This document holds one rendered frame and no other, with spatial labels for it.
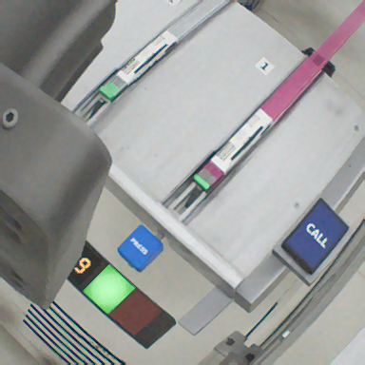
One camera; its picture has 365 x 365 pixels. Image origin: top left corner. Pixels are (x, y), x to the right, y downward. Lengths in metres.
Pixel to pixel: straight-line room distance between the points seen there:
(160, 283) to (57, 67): 1.23
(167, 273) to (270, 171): 0.44
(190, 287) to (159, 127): 0.43
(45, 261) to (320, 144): 0.82
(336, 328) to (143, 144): 1.25
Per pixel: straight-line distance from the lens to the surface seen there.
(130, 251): 0.96
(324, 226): 0.93
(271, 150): 0.99
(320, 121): 1.00
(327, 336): 2.15
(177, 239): 0.95
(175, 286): 1.40
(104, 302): 0.97
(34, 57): 0.19
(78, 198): 0.16
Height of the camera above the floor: 1.31
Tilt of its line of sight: 36 degrees down
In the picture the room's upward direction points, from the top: 33 degrees clockwise
